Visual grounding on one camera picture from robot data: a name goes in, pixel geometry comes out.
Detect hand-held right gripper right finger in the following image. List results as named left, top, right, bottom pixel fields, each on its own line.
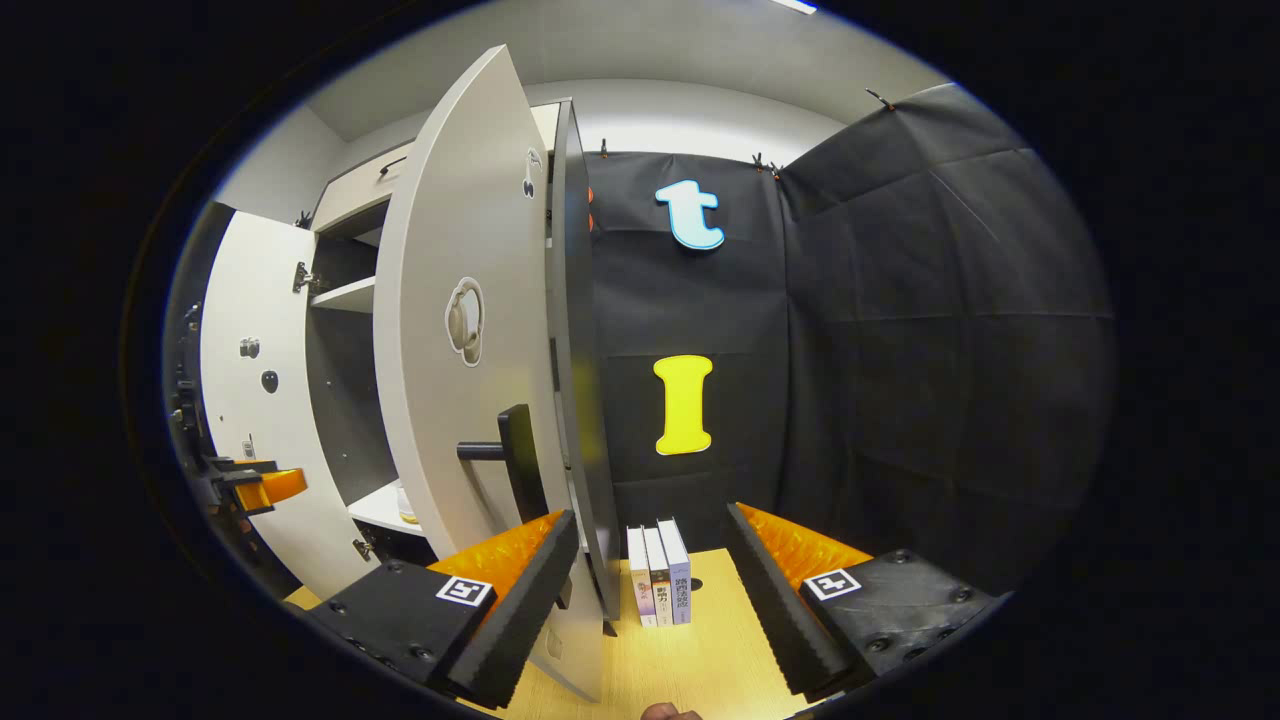
left=722, top=502, right=1009, bottom=704

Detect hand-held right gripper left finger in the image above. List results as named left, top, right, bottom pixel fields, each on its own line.
left=305, top=510, right=581, bottom=711

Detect white door with camera sticker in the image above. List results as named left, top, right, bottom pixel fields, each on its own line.
left=200, top=210, right=381, bottom=601

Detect grey white shoe cabinet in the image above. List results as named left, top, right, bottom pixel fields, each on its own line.
left=305, top=98, right=623, bottom=636

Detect white door with headphones sticker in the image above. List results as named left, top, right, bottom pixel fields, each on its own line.
left=373, top=45, right=606, bottom=703

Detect white cabinet shelf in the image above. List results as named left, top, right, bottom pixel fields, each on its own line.
left=348, top=480, right=426, bottom=536
left=310, top=275, right=379, bottom=315

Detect white cabinet drawer front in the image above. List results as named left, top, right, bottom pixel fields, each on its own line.
left=312, top=103, right=561, bottom=233

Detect light purple book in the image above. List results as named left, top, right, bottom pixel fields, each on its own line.
left=657, top=518, right=693, bottom=626

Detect white yellow spine book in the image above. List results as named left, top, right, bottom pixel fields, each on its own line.
left=643, top=525, right=673, bottom=628

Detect pale pink spine book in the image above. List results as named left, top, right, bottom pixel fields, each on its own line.
left=627, top=527, right=657, bottom=628

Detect black camera stand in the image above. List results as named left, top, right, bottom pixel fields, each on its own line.
left=168, top=300, right=213, bottom=456

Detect black door handle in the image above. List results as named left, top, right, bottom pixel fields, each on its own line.
left=457, top=404, right=573, bottom=611

